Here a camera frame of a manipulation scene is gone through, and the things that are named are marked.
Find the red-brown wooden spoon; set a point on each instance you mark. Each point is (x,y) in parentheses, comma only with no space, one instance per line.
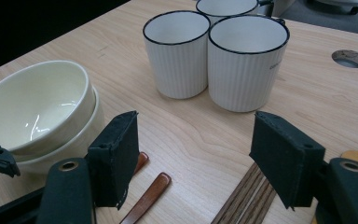
(149,196)
(142,160)

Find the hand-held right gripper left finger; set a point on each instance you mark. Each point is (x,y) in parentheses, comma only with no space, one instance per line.
(115,161)

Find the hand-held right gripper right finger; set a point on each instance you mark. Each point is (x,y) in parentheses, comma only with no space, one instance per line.
(286,158)

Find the white ribbed cup black rim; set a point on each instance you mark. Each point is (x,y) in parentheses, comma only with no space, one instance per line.
(177,53)
(245,68)
(223,6)

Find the swivel chair base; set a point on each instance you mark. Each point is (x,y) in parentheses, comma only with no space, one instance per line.
(335,3)

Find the row of brown chopsticks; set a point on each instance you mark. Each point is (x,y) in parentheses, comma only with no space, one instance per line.
(245,202)

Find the cream ceramic bowl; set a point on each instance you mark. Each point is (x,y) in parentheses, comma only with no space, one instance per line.
(28,102)
(74,143)

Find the wooden coaster with cutouts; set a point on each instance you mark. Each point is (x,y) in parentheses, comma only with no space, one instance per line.
(354,155)

